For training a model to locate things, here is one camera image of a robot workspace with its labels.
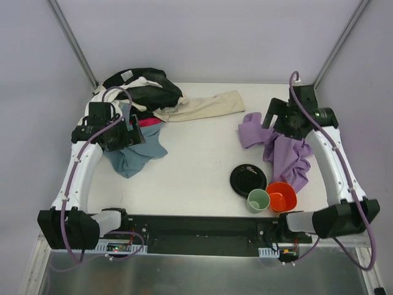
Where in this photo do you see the aluminium frame post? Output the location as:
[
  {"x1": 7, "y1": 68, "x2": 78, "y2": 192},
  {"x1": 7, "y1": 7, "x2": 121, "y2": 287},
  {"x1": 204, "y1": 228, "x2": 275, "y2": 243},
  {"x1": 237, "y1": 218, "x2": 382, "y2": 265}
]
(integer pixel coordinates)
[
  {"x1": 46, "y1": 0, "x2": 98, "y2": 88},
  {"x1": 313, "y1": 0, "x2": 372, "y2": 90}
]

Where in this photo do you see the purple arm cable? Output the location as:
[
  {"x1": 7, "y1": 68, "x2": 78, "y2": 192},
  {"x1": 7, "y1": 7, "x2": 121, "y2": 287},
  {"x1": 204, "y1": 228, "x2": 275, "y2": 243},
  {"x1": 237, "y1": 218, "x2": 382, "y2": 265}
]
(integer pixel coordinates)
[
  {"x1": 60, "y1": 87, "x2": 145, "y2": 264},
  {"x1": 289, "y1": 71, "x2": 377, "y2": 271}
]

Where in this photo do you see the left aluminium frame post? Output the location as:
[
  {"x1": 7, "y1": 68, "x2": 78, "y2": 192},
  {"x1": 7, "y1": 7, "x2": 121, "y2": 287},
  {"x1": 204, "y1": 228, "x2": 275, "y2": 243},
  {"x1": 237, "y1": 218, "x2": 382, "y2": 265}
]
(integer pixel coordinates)
[{"x1": 46, "y1": 0, "x2": 98, "y2": 88}]

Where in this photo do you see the pale green cup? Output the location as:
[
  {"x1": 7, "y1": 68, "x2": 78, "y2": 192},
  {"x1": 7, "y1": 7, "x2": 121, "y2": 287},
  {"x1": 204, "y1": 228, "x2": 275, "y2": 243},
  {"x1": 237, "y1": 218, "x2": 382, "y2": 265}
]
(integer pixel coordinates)
[{"x1": 246, "y1": 189, "x2": 270, "y2": 214}]

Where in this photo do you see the beige folded cloth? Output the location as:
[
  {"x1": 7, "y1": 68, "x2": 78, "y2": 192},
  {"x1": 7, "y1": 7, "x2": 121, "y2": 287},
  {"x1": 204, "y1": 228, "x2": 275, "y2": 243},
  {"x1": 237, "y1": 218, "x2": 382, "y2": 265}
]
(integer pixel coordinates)
[{"x1": 153, "y1": 91, "x2": 246, "y2": 122}]

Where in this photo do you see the white cloth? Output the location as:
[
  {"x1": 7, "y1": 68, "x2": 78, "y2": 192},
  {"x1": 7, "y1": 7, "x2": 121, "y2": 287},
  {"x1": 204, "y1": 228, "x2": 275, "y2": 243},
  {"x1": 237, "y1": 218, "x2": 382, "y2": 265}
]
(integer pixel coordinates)
[{"x1": 91, "y1": 76, "x2": 163, "y2": 108}]

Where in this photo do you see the black mesh cloth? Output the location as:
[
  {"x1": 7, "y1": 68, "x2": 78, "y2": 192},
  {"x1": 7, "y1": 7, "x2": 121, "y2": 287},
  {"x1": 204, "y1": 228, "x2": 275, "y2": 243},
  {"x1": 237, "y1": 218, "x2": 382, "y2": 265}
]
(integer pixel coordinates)
[{"x1": 102, "y1": 68, "x2": 183, "y2": 112}]

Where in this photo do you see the blue-grey cloth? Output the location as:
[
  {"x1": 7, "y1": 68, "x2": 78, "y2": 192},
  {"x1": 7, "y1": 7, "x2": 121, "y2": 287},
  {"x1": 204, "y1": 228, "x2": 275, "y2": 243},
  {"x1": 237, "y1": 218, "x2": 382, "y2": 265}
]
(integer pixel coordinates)
[{"x1": 104, "y1": 121, "x2": 168, "y2": 178}]

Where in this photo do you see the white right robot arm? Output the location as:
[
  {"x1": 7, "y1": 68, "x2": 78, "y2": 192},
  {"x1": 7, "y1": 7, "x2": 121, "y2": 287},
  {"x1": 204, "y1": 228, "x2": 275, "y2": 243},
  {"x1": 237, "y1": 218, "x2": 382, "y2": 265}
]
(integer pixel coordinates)
[{"x1": 262, "y1": 85, "x2": 380, "y2": 238}]

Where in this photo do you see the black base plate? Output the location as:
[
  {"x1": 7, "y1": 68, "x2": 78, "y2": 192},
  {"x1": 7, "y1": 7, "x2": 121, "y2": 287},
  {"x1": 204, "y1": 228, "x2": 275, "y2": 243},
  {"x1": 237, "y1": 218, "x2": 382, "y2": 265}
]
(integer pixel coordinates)
[{"x1": 105, "y1": 215, "x2": 312, "y2": 257}]

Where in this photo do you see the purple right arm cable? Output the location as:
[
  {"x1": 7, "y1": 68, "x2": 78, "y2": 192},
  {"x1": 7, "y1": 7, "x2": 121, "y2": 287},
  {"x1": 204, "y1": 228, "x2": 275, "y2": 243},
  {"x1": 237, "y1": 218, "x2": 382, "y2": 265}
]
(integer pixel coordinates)
[{"x1": 289, "y1": 71, "x2": 377, "y2": 271}]

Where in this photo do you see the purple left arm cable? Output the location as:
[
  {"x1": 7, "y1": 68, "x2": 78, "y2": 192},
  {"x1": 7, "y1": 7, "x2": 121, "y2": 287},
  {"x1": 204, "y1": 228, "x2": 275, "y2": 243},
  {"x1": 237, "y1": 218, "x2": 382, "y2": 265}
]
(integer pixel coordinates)
[{"x1": 60, "y1": 87, "x2": 145, "y2": 264}]

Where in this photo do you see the aluminium front rail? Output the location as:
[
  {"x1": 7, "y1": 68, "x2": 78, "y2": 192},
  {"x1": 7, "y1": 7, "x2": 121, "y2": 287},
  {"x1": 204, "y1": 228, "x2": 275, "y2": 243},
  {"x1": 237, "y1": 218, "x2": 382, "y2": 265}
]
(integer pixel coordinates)
[{"x1": 38, "y1": 214, "x2": 377, "y2": 246}]

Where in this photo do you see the magenta cloth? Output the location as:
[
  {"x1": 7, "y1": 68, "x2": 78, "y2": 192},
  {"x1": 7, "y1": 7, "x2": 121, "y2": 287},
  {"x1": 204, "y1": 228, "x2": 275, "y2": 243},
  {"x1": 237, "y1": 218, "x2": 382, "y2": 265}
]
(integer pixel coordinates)
[{"x1": 138, "y1": 117, "x2": 162, "y2": 127}]

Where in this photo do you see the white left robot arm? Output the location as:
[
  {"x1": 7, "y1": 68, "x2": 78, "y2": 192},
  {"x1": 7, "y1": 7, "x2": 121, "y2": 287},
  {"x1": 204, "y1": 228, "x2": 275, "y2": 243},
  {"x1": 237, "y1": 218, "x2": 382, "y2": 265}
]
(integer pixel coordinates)
[{"x1": 37, "y1": 102, "x2": 145, "y2": 250}]

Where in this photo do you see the right aluminium frame post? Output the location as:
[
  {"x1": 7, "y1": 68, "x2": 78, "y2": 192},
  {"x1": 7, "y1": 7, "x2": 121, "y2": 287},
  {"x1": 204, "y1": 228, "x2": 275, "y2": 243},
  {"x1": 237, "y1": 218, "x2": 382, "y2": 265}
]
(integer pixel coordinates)
[{"x1": 313, "y1": 0, "x2": 372, "y2": 90}]

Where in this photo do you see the lilac cloth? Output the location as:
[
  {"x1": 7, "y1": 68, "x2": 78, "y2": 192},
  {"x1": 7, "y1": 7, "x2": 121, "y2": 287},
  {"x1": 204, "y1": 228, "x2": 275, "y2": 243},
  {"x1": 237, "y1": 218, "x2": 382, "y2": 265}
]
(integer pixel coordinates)
[{"x1": 238, "y1": 112, "x2": 313, "y2": 193}]

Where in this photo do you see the orange bowl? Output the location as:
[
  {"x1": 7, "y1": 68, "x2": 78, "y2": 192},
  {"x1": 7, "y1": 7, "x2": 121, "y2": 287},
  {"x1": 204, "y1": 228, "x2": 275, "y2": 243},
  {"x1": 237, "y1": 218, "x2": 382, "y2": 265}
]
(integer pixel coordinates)
[{"x1": 266, "y1": 182, "x2": 298, "y2": 213}]

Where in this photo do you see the cream black tote bag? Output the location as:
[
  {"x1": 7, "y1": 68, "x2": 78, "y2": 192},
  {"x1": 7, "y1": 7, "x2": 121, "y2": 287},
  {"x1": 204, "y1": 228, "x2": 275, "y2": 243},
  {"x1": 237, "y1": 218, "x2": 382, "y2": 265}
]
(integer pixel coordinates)
[{"x1": 91, "y1": 81, "x2": 185, "y2": 122}]

